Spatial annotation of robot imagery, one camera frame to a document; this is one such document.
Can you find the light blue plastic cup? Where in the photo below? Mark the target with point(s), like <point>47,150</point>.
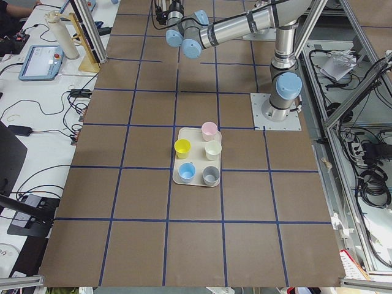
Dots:
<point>186,172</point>

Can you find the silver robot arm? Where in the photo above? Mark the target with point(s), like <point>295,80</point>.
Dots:
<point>196,32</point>

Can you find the yellow plastic cup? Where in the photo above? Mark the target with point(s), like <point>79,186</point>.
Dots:
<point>182,148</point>

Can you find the cream white plastic cup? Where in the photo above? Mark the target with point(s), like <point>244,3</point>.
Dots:
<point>213,150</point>

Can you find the pink plastic cup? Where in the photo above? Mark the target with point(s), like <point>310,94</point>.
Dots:
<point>209,131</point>

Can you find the grey plastic cup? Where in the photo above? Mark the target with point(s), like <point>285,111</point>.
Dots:
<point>211,175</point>

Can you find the cream plastic tray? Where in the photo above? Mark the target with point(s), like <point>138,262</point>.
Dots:
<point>197,161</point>

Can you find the wooden stand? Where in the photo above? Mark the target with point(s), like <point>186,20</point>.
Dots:
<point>89,63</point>

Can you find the white paper roll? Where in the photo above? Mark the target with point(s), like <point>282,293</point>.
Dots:
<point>61,34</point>

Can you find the crumpled white paper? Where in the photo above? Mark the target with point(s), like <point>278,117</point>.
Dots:
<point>339,64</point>

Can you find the black power adapter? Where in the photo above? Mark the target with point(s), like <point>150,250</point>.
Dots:
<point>23,131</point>

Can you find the blue teach pendant tablet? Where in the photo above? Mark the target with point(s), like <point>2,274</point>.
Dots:
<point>42,63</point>

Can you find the black monitor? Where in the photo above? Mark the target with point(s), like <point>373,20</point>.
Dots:
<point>13,155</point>

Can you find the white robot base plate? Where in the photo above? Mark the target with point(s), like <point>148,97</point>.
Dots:
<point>266,117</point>

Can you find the aluminium frame post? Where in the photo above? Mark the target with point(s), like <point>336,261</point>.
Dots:
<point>90,31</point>

